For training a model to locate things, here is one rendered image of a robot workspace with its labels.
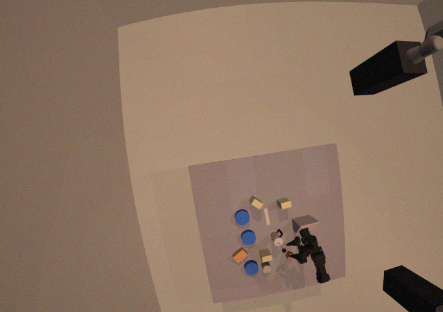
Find blue short cylinder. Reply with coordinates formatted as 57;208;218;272
234;209;250;225
241;229;256;246
244;260;259;275

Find olive-yellow rectangular block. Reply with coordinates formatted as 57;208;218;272
277;197;292;209
249;196;263;210
259;248;273;262

